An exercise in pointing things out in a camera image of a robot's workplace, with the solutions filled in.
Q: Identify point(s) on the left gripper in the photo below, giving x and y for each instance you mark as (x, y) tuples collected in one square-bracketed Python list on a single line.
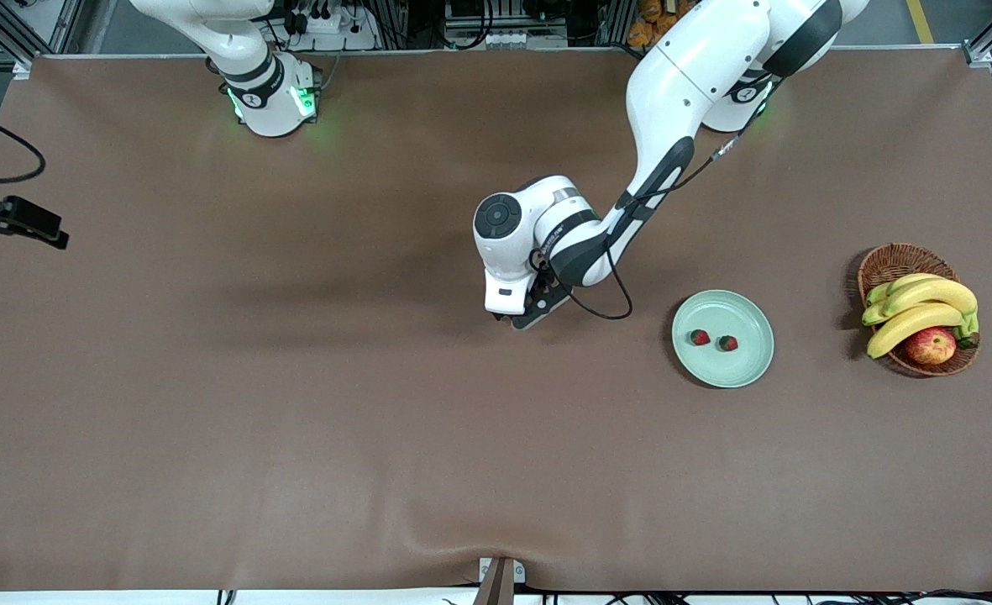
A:
[(498, 316)]

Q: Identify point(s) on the red strawberry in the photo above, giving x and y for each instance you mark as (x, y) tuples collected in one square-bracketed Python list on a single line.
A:
[(728, 343), (700, 337)]

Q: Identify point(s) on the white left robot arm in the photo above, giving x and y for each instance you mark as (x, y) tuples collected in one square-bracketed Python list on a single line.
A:
[(689, 84)]

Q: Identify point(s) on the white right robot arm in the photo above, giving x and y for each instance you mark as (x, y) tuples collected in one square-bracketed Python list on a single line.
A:
[(273, 92)]

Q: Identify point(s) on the pale green round plate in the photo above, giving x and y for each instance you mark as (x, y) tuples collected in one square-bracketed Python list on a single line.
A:
[(739, 370)]

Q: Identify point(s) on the brown table mat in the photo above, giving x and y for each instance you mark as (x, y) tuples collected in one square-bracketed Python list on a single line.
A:
[(496, 462)]

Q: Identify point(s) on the white socket strip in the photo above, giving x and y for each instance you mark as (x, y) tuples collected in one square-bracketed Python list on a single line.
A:
[(521, 39)]

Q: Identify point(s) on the bag of orange bread rolls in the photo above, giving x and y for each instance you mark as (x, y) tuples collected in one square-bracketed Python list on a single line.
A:
[(642, 29)]

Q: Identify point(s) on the white power strip with plugs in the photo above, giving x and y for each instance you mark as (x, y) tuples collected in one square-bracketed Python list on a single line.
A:
[(319, 21)]

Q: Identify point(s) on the small greenish banana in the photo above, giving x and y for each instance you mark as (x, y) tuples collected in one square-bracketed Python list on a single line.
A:
[(878, 293), (872, 316)]

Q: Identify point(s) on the brown wicker basket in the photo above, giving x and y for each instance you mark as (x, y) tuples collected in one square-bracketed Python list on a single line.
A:
[(899, 260)]

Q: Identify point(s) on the large yellow banana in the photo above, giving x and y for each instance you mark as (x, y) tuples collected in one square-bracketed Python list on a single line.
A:
[(936, 292), (907, 328)]

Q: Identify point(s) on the red apple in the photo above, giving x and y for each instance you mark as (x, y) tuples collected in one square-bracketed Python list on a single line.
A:
[(931, 346)]

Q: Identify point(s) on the metal clamp bracket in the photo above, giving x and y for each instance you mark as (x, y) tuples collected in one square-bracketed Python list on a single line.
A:
[(518, 571)]

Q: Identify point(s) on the grey camera stand post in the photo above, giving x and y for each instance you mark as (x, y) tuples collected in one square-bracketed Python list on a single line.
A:
[(496, 588)]

